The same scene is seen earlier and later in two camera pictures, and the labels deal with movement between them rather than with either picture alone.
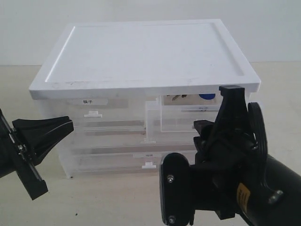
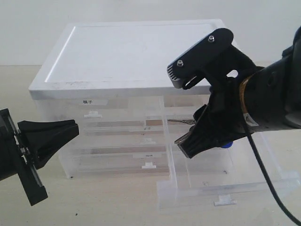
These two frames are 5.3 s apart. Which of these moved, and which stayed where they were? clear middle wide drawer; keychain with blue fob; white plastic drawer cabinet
Moved: keychain with blue fob
Stayed: white plastic drawer cabinet; clear middle wide drawer
